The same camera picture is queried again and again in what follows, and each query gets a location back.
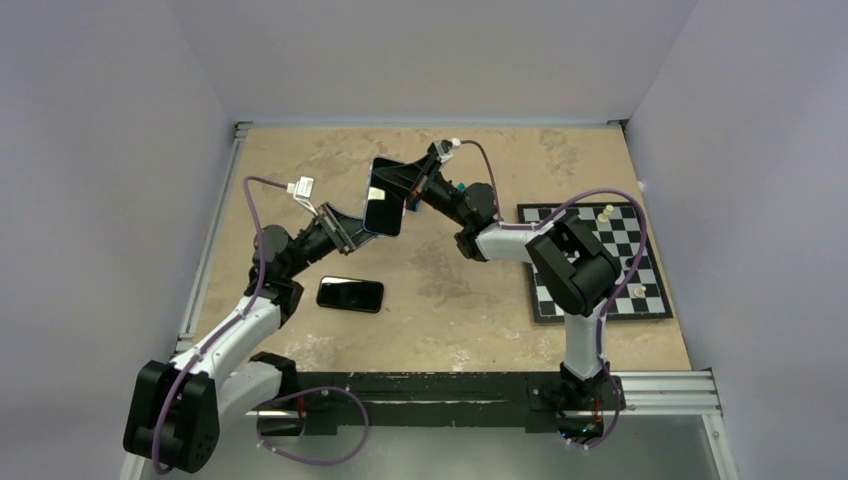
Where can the white chess piece tall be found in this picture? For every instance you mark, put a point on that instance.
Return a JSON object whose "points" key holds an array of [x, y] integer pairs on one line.
{"points": [[604, 216]]}

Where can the black phone on table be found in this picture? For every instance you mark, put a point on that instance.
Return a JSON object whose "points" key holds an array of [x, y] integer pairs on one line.
{"points": [[356, 295]]}

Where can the blue phone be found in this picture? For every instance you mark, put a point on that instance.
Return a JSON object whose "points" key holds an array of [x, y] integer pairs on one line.
{"points": [[385, 201]]}

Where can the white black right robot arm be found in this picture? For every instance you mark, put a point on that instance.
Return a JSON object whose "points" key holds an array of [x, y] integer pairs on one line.
{"points": [[581, 275]]}

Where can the black front mounting bar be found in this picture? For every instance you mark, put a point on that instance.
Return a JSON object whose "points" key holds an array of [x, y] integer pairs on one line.
{"points": [[536, 402]]}

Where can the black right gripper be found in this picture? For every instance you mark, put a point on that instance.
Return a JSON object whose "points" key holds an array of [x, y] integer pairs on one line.
{"points": [[415, 177]]}

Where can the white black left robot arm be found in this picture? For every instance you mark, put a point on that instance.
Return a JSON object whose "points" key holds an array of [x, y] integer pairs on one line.
{"points": [[179, 407]]}

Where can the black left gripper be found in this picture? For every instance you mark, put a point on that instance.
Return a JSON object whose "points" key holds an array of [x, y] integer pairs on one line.
{"points": [[345, 228]]}

